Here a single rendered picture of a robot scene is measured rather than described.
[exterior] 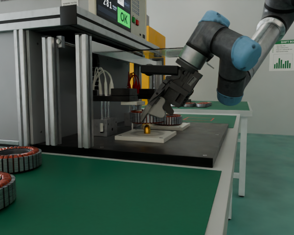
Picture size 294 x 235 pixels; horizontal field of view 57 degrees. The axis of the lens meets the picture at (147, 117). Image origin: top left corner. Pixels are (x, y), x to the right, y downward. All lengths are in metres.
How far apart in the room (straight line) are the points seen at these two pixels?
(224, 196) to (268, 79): 5.71
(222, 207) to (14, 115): 0.61
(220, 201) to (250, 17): 5.93
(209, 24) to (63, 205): 0.57
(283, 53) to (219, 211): 5.85
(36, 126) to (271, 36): 0.76
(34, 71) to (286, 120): 5.72
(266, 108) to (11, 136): 5.63
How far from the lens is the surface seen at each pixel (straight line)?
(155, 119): 0.78
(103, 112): 0.89
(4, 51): 0.85
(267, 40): 0.97
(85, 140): 0.70
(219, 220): 0.39
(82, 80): 0.70
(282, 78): 6.15
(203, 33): 0.77
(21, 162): 0.60
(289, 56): 6.20
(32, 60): 0.79
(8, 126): 0.85
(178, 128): 0.99
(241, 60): 0.70
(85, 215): 0.39
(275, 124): 6.18
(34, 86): 0.79
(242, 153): 2.45
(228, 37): 0.73
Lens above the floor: 0.92
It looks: 6 degrees down
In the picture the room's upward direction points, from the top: straight up
